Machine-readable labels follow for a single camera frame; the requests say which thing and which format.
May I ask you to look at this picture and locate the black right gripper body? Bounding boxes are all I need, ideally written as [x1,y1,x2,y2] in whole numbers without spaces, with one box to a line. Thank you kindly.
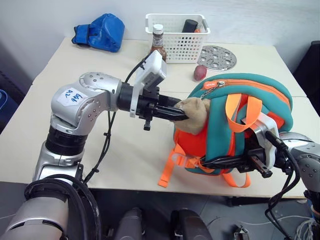
[235,132,274,179]

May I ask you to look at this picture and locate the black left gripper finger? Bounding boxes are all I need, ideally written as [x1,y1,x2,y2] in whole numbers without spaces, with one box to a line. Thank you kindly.
[159,94,188,108]
[155,105,190,122]

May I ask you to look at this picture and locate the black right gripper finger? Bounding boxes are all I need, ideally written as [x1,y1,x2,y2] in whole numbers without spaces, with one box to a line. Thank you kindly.
[201,154,247,169]

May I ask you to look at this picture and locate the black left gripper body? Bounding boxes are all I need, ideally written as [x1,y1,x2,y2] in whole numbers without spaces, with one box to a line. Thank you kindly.
[136,85,161,131]

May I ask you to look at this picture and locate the tan plush backpack pendant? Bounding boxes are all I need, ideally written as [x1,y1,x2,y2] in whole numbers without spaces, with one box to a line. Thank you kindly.
[171,97,213,135]

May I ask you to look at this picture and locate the orange and teal backpack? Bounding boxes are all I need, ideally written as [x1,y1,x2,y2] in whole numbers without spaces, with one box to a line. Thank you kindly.
[157,72,294,189]

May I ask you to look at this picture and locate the purple sweet potato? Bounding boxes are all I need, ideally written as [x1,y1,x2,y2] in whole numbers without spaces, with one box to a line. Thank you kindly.
[192,64,209,82]

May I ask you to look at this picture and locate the white perforated plastic basket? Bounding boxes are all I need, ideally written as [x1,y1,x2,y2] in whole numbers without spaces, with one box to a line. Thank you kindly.
[144,13,212,65]

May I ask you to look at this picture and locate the brown sauce bottle white cap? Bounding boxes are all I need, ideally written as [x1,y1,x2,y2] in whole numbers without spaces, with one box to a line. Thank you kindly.
[148,23,168,63]

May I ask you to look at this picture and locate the round perforated metal plate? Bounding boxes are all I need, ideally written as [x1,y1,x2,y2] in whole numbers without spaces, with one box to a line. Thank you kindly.
[196,45,238,71]

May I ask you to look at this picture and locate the dark rounded shape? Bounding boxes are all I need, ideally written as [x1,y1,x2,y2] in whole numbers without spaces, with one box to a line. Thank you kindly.
[112,206,151,240]
[169,208,214,240]

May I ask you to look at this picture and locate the black cylinder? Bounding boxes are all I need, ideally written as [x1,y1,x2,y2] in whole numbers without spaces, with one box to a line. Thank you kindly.
[181,18,199,34]

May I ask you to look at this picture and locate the blue padded glove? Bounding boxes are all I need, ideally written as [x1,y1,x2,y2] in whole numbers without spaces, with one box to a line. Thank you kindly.
[71,13,126,54]

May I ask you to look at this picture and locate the black chair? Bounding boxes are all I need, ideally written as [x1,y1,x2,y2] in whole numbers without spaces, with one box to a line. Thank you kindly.
[291,39,320,99]

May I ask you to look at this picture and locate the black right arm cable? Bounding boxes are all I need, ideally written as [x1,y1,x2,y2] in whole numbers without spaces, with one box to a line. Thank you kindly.
[264,129,302,240]

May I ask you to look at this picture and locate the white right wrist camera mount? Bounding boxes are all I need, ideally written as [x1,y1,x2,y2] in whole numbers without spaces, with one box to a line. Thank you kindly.
[249,111,280,169]

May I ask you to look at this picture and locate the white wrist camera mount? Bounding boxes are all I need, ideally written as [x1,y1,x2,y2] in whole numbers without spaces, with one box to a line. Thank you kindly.
[249,111,280,169]
[129,49,168,119]

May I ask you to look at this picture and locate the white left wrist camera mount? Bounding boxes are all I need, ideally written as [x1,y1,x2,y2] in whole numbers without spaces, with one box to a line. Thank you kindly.
[129,49,168,119]

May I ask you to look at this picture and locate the black table frame bar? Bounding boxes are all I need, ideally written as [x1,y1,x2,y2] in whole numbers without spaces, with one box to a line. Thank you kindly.
[224,195,311,208]

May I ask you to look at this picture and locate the small metal floor bracket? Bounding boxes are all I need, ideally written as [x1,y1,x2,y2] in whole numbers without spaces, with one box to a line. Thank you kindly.
[233,224,249,240]

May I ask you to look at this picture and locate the white floor cables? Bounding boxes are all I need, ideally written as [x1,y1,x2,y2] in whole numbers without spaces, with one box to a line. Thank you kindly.
[293,216,320,240]

